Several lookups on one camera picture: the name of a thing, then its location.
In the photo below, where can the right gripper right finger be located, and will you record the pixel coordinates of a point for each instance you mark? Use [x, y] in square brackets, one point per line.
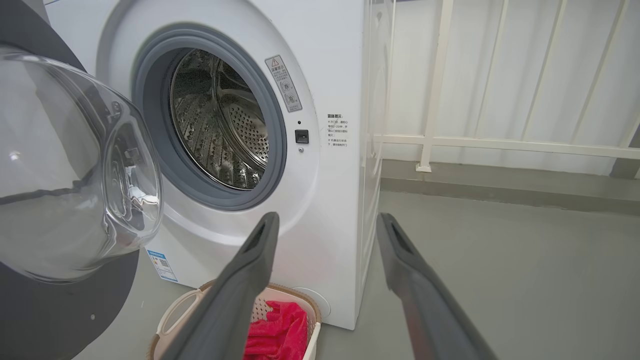
[430, 310]

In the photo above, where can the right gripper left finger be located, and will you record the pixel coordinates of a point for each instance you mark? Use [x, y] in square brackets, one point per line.
[235, 300]

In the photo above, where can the red garment white trim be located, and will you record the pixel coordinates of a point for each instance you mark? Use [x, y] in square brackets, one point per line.
[280, 335]

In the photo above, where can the washing machine door glass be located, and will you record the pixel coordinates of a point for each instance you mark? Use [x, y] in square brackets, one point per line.
[65, 175]

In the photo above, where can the cream perforated laundry basket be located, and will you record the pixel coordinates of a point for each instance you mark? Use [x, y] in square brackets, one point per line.
[180, 310]

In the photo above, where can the white washing machine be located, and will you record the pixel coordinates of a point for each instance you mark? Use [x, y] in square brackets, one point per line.
[330, 200]

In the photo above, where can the grey rubber door gasket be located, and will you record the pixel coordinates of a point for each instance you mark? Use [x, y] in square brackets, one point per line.
[275, 150]

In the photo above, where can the black door latch socket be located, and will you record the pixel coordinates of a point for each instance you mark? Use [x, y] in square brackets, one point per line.
[301, 136]

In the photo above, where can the steel washing machine drum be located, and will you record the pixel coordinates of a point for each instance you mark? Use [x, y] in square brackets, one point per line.
[220, 120]

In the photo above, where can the blue energy label sticker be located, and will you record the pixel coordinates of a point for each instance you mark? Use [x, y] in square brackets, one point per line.
[162, 266]

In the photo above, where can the round drain filter cover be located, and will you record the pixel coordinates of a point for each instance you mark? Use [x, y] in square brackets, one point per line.
[320, 302]

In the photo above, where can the text instruction sticker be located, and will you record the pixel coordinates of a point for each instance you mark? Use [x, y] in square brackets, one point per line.
[337, 131]

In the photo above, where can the white metal railing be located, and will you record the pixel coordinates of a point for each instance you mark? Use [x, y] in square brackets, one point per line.
[430, 100]

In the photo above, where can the grey warning sticker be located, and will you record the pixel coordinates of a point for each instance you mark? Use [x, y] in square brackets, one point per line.
[283, 83]

